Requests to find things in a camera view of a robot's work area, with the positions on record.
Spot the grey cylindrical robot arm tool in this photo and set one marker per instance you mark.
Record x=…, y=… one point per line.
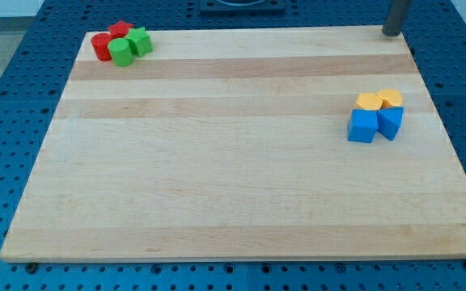
x=395, y=20

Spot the green star block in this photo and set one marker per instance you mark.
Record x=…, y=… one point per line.
x=139, y=41

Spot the red star block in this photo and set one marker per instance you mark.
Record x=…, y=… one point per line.
x=119, y=29

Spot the light wooden board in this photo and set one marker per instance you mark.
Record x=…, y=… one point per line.
x=231, y=145

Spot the blue cube block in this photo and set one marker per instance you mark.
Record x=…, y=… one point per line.
x=362, y=126

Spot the yellow hexagon block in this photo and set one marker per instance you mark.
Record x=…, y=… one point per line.
x=368, y=101

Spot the green cylinder block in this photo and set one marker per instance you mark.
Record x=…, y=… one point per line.
x=121, y=52

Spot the blue triangular block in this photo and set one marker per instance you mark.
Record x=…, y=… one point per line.
x=389, y=122

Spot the yellow cylinder block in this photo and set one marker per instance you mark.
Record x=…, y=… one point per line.
x=391, y=98

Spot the red cylinder block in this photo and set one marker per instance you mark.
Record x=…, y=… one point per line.
x=100, y=43

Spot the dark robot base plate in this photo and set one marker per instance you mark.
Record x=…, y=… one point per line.
x=240, y=6

